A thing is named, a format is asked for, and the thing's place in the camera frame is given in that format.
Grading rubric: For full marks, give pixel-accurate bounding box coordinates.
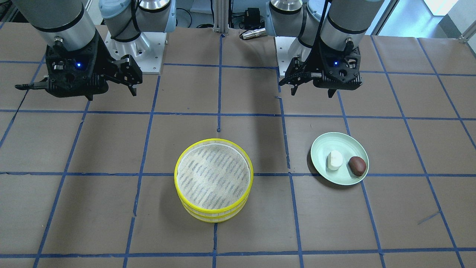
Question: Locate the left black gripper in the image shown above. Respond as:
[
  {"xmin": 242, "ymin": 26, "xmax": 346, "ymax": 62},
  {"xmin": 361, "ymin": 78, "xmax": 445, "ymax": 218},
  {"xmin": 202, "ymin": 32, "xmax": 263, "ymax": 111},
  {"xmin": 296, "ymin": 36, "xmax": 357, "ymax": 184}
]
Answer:
[{"xmin": 279, "ymin": 38, "xmax": 363, "ymax": 98}]

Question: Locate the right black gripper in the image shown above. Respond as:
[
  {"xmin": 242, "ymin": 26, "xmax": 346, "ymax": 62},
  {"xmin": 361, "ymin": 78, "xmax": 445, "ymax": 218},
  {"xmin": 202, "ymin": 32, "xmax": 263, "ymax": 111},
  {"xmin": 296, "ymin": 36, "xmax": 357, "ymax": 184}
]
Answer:
[{"xmin": 15, "ymin": 34, "xmax": 142, "ymax": 101}]

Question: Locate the white steamed bun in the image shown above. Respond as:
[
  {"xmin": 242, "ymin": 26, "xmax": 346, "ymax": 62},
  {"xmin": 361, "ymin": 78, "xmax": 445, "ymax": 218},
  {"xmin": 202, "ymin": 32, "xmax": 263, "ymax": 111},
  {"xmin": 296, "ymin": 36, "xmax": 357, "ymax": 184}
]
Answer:
[{"xmin": 327, "ymin": 150, "xmax": 344, "ymax": 171}]

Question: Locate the yellow top steamer layer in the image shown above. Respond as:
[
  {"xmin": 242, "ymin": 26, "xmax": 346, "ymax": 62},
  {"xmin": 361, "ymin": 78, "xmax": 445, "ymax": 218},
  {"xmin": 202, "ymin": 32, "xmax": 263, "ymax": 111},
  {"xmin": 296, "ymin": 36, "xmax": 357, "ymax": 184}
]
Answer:
[{"xmin": 174, "ymin": 138, "xmax": 254, "ymax": 213}]

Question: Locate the yellow steamer layer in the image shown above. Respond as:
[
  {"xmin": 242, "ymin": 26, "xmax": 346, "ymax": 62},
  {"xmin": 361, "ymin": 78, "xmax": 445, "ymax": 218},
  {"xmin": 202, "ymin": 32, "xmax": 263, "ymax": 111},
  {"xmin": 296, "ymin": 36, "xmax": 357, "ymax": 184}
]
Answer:
[
  {"xmin": 174, "ymin": 138, "xmax": 254, "ymax": 213},
  {"xmin": 181, "ymin": 198, "xmax": 248, "ymax": 223}
]

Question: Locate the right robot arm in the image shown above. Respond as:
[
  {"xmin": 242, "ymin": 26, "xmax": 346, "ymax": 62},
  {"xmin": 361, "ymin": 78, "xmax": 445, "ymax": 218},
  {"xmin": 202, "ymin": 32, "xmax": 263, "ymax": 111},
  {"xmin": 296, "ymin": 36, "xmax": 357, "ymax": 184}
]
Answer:
[{"xmin": 13, "ymin": 0, "xmax": 176, "ymax": 101}]

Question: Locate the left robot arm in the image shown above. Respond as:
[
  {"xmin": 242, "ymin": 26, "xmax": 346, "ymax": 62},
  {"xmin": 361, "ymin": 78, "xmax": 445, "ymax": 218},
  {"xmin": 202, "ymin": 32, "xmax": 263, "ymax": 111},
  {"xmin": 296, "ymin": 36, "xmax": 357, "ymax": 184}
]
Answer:
[{"xmin": 265, "ymin": 0, "xmax": 383, "ymax": 98}]

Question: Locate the yellow bottom steamer layer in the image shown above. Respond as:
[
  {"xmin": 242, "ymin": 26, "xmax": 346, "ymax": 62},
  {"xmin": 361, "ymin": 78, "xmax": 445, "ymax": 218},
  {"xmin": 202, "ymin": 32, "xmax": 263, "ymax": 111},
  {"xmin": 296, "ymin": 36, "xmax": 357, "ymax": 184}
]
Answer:
[{"xmin": 181, "ymin": 198, "xmax": 248, "ymax": 223}]

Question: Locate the light green plate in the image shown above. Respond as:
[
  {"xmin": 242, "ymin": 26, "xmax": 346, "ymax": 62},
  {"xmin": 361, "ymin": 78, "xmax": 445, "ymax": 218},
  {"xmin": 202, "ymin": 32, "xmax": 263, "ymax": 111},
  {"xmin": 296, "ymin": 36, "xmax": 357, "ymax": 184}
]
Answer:
[{"xmin": 311, "ymin": 132, "xmax": 370, "ymax": 185}]

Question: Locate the silver flashlight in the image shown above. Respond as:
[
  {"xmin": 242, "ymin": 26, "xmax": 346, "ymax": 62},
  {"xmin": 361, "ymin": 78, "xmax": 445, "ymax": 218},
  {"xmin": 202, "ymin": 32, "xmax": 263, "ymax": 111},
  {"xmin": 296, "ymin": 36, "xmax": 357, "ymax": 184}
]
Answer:
[{"xmin": 239, "ymin": 28, "xmax": 267, "ymax": 40}]

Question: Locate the black power adapter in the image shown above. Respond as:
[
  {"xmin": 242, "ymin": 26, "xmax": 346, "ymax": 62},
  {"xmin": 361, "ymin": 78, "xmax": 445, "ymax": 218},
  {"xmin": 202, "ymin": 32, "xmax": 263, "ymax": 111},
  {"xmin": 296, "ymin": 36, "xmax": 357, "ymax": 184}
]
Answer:
[{"xmin": 243, "ymin": 7, "xmax": 261, "ymax": 25}]

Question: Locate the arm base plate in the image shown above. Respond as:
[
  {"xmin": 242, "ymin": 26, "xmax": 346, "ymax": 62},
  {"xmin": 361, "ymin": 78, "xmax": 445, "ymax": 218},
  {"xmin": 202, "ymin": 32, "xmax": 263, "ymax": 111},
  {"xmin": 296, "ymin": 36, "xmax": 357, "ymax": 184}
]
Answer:
[
  {"xmin": 275, "ymin": 36, "xmax": 302, "ymax": 74},
  {"xmin": 105, "ymin": 32, "xmax": 168, "ymax": 74}
]

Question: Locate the aluminium frame post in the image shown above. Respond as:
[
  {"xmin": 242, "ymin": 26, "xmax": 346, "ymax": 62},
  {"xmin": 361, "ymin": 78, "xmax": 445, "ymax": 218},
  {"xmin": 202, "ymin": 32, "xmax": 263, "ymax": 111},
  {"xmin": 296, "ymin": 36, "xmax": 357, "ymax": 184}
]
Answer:
[{"xmin": 211, "ymin": 0, "xmax": 231, "ymax": 35}]

